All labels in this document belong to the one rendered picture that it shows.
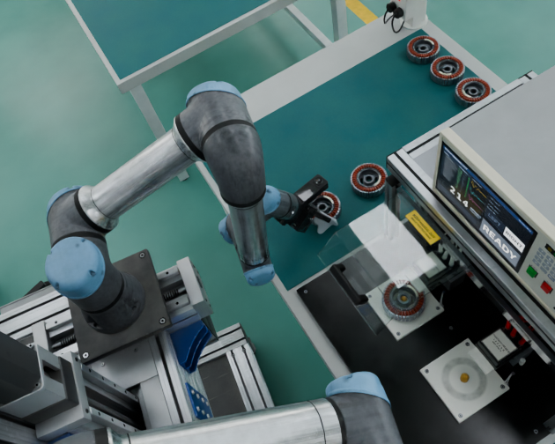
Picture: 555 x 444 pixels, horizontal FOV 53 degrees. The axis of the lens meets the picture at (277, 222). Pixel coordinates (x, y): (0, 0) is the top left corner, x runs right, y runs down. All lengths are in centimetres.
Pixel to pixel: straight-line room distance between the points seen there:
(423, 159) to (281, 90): 83
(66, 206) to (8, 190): 201
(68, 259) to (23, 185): 206
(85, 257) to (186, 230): 151
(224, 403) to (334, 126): 106
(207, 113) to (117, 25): 147
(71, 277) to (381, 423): 71
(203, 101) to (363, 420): 69
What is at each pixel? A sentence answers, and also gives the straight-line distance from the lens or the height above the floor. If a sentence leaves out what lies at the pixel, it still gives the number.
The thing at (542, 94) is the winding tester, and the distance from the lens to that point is 123.
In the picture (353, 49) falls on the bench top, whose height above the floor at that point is 75.
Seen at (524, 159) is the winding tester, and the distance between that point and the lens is 112.
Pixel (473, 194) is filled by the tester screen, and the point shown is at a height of 123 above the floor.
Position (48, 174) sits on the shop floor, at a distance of 322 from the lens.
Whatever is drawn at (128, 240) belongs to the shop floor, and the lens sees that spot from 276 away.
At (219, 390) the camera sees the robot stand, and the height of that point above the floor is 21.
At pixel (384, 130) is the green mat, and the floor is 75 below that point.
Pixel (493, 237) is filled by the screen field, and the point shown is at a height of 117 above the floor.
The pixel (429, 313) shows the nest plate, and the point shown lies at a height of 78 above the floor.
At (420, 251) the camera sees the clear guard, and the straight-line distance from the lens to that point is 128.
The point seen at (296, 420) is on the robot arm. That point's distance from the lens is 69.
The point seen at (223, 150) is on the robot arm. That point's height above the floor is 140.
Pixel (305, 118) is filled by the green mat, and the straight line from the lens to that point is 193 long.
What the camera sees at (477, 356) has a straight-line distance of 140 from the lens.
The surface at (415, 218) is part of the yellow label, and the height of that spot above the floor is 107.
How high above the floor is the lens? 220
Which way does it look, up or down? 58 degrees down
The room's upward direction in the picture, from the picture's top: 18 degrees counter-clockwise
